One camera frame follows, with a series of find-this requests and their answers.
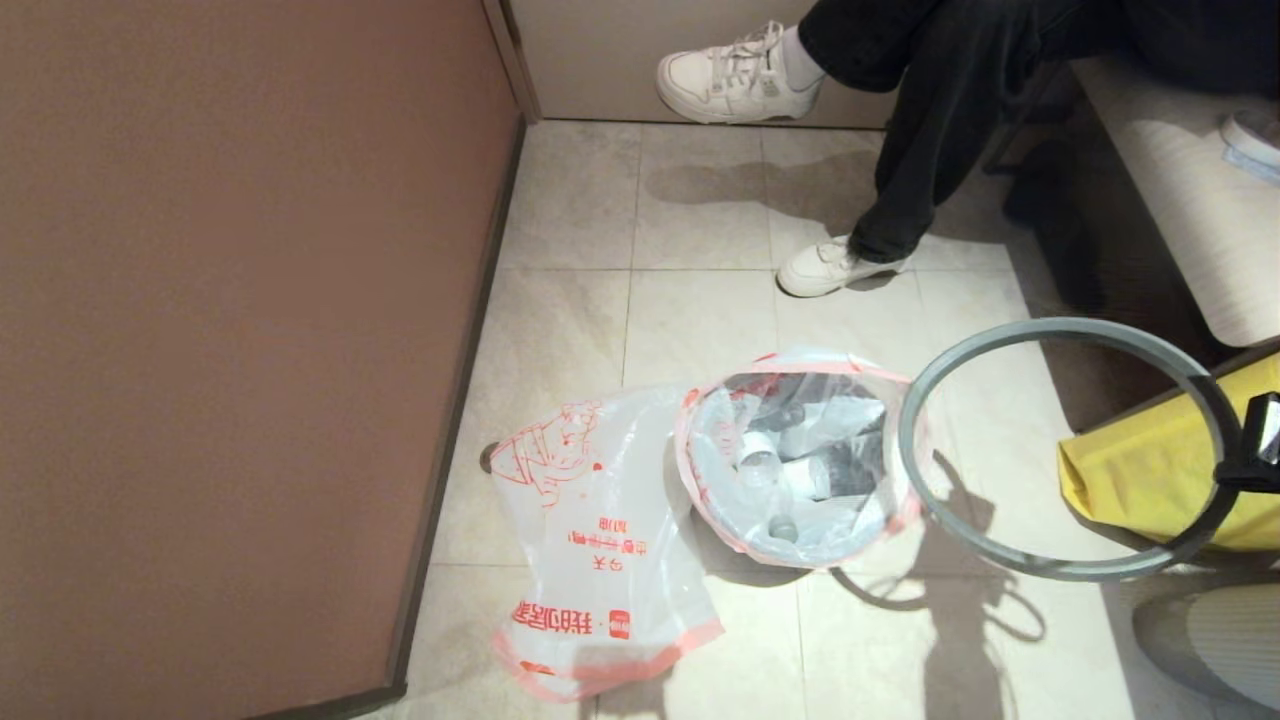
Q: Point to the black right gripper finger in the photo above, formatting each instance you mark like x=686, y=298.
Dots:
x=1249, y=445
x=1255, y=477

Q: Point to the grey-brown door frame post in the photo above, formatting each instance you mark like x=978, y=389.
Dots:
x=512, y=60

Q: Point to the grey floor door stopper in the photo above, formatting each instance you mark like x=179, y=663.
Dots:
x=487, y=458

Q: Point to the black bench leg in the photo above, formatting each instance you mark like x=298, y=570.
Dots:
x=1060, y=230

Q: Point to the beige upholstered bench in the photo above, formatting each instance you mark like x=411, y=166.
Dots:
x=1200, y=220

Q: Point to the white round object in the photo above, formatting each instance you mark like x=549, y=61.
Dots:
x=1250, y=135

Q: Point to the large clear plastic bottle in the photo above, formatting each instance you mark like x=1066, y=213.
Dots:
x=760, y=460

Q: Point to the grey ribbed rounded object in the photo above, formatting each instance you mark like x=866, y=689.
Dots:
x=1220, y=640

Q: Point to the white red plastic bag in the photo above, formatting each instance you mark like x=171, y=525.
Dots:
x=600, y=500

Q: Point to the yellow plastic bag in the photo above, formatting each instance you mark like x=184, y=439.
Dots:
x=1130, y=480

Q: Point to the plain white sneaker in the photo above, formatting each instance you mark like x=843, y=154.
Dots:
x=825, y=270

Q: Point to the small clear plastic bottle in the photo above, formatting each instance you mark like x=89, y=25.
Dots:
x=810, y=478

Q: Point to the white sneaker with grey laces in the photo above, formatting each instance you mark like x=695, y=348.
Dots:
x=735, y=85

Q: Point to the white sock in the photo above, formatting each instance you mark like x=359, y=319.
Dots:
x=800, y=60

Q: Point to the used white pink-rimmed trash bag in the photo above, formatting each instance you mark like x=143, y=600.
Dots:
x=715, y=470

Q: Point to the black trousers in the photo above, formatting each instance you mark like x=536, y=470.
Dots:
x=950, y=100

